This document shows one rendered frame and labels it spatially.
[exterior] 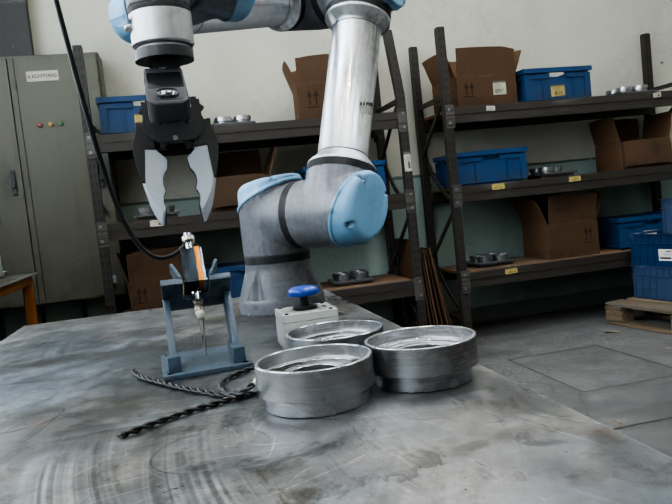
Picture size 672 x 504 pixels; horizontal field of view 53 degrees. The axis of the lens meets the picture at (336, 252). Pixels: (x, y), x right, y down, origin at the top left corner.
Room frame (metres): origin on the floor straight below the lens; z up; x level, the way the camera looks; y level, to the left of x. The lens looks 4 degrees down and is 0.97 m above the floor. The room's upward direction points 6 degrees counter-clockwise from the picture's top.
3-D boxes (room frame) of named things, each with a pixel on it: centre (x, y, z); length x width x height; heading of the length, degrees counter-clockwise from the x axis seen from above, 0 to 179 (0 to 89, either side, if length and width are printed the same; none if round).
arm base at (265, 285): (1.20, 0.10, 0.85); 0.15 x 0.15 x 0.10
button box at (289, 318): (0.87, 0.05, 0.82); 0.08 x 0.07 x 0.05; 12
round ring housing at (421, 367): (0.64, -0.07, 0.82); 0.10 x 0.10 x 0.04
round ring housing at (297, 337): (0.72, 0.01, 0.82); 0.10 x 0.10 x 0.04
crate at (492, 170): (4.64, -1.03, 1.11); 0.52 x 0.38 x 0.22; 102
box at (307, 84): (4.41, -0.07, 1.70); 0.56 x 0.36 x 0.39; 97
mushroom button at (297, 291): (0.86, 0.05, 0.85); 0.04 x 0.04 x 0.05
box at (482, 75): (4.64, -1.03, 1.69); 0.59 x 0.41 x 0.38; 107
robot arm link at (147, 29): (0.85, 0.19, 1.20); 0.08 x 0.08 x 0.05
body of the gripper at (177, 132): (0.86, 0.19, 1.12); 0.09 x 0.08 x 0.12; 15
